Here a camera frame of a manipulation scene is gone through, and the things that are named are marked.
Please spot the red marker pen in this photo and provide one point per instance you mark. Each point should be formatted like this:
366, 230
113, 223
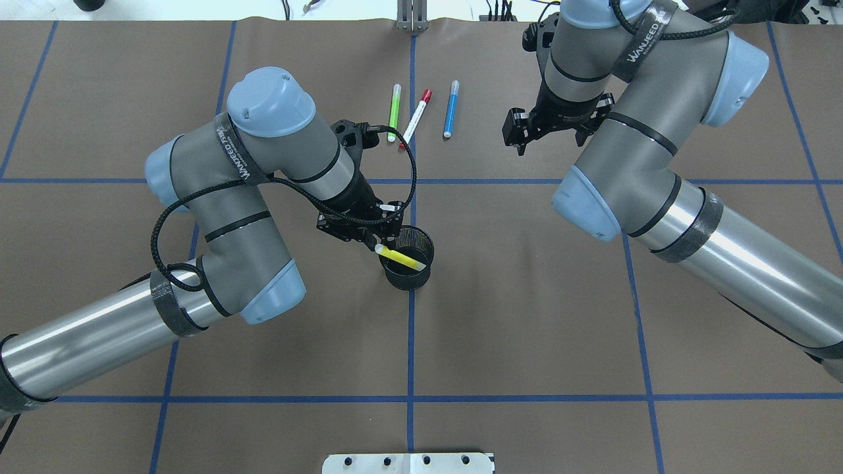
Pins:
415, 118

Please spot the green marker pen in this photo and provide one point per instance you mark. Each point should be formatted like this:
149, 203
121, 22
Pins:
394, 106

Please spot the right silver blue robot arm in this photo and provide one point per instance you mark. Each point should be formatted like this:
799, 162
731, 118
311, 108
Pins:
633, 79

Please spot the yellow highlighter pen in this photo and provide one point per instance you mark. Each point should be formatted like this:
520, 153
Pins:
400, 258

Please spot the black mesh pen cup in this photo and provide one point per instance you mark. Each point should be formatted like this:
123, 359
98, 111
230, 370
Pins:
417, 245

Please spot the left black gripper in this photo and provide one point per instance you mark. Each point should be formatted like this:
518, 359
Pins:
356, 199

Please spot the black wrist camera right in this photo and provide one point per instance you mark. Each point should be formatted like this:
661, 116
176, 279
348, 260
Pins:
538, 36

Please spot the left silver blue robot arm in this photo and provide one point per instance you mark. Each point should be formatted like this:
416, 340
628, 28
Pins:
216, 249

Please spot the aluminium frame post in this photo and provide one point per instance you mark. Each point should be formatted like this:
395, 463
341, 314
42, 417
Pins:
411, 15

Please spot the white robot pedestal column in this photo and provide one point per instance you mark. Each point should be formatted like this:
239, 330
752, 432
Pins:
425, 462

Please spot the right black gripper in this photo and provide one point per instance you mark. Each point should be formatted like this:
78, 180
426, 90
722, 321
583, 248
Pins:
557, 116

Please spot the brown paper table cover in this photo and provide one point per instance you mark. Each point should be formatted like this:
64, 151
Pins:
553, 350

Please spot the blue marker pen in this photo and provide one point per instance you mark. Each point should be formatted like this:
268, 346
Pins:
450, 116

